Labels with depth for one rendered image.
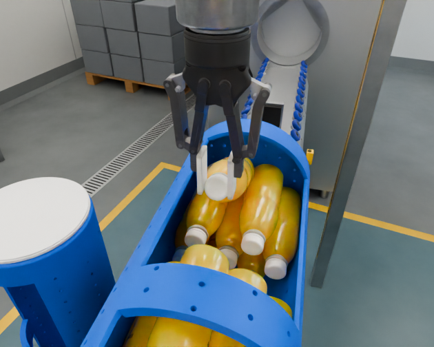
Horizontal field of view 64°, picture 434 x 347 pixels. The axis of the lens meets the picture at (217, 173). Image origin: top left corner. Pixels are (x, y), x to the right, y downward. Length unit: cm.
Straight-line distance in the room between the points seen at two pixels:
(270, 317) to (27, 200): 67
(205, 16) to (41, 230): 61
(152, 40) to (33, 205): 296
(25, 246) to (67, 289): 15
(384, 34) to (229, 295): 102
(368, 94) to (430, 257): 132
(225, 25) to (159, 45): 332
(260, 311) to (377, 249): 190
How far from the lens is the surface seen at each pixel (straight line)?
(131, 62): 395
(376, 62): 129
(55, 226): 84
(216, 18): 37
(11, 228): 88
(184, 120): 47
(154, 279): 45
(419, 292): 219
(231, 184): 49
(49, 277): 85
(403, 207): 267
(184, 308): 41
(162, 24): 359
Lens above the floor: 158
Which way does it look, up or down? 36 degrees down
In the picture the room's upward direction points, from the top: straight up
